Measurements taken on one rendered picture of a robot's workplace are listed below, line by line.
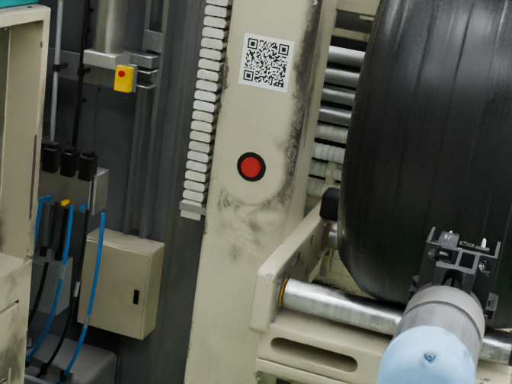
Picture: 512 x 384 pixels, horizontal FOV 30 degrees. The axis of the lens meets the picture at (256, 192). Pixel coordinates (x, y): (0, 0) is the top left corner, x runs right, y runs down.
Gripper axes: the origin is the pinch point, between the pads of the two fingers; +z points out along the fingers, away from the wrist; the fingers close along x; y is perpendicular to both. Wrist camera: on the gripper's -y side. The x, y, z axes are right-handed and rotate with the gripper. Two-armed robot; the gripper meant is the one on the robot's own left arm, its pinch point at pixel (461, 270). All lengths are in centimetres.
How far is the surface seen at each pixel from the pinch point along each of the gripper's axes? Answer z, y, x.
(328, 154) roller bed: 68, -9, 30
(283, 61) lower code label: 28.4, 14.4, 31.6
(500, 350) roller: 20.7, -17.8, -6.9
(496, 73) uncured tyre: 10.2, 21.1, 1.2
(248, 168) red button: 28.0, -2.4, 34.4
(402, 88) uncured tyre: 9.1, 17.4, 11.5
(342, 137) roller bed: 69, -5, 28
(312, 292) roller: 21.5, -16.6, 20.4
